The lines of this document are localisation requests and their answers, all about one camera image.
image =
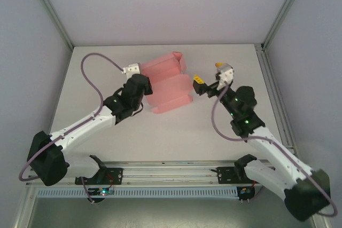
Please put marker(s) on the pink paper box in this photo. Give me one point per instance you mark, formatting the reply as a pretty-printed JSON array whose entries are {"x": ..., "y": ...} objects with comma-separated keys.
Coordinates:
[{"x": 165, "y": 89}]

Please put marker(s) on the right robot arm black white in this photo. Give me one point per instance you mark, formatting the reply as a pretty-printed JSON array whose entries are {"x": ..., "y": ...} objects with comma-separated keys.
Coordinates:
[{"x": 275, "y": 153}]

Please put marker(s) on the small circuit board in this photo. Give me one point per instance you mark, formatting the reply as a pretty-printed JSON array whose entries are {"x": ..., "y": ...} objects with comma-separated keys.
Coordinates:
[{"x": 245, "y": 192}]

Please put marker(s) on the circuit board with green light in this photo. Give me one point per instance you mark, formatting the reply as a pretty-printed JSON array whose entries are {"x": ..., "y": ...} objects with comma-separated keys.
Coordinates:
[{"x": 102, "y": 192}]

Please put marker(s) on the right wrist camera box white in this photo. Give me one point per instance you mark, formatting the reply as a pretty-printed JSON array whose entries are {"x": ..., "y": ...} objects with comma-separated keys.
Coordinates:
[{"x": 226, "y": 77}]

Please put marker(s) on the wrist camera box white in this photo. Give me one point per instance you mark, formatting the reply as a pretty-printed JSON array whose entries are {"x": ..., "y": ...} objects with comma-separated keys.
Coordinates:
[
  {"x": 131, "y": 69},
  {"x": 226, "y": 77}
]

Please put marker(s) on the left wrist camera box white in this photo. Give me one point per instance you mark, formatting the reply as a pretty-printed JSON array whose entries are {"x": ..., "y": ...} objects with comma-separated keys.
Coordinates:
[{"x": 131, "y": 69}]

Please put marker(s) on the aluminium side rail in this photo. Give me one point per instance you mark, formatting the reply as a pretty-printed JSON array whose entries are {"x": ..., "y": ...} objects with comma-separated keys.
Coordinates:
[{"x": 272, "y": 92}]

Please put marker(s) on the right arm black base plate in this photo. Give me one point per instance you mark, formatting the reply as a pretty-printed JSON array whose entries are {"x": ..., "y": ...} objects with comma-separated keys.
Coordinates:
[{"x": 225, "y": 176}]

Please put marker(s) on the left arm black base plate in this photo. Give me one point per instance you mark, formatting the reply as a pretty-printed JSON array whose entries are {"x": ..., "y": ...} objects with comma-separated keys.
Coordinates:
[{"x": 115, "y": 176}]

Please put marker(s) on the aluminium frame post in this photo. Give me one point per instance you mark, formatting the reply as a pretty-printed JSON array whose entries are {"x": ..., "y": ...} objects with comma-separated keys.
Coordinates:
[
  {"x": 286, "y": 9},
  {"x": 50, "y": 9}
]

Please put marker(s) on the aluminium mounting rail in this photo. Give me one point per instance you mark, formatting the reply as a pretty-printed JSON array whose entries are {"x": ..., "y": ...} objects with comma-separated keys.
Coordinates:
[{"x": 173, "y": 177}]

